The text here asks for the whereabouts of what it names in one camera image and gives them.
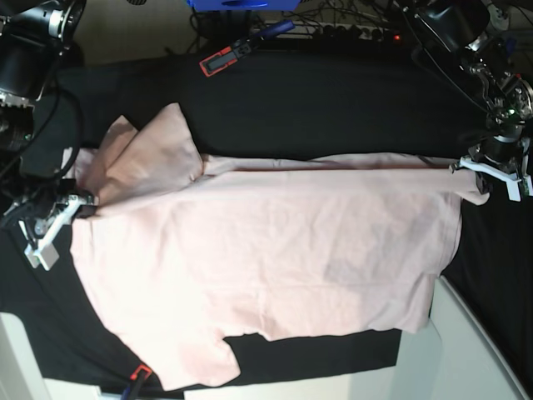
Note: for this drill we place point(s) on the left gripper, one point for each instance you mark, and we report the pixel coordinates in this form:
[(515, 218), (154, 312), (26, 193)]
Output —
[(504, 158)]

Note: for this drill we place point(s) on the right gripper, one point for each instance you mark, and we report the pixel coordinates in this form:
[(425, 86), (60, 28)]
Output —
[(42, 208)]

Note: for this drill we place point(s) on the pink T-shirt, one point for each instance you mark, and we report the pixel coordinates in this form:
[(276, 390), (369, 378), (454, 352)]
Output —
[(187, 249)]

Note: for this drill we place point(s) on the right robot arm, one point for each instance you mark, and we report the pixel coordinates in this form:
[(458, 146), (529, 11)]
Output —
[(35, 37)]

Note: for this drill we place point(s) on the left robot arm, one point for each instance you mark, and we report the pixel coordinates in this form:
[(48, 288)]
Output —
[(454, 36)]

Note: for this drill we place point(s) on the black table cloth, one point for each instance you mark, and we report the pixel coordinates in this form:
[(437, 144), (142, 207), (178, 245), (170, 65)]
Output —
[(270, 105)]

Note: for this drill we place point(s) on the bottom orange blue clamp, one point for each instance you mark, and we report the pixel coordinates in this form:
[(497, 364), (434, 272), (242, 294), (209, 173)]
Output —
[(137, 380)]

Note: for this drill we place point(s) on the orange blue clamp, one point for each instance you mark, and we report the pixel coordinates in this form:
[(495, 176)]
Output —
[(241, 48), (137, 380)]

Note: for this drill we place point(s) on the top orange blue clamp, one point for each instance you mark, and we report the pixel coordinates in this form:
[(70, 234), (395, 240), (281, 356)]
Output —
[(241, 48)]

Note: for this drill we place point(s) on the blue box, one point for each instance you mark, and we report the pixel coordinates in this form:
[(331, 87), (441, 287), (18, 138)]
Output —
[(248, 5)]

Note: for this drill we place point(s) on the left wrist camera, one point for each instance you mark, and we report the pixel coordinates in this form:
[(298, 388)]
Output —
[(519, 188)]

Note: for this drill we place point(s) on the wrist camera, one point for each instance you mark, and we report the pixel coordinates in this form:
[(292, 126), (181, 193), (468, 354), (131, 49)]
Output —
[(45, 258), (519, 188)]

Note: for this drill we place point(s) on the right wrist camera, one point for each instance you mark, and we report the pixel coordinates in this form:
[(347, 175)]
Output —
[(45, 258)]

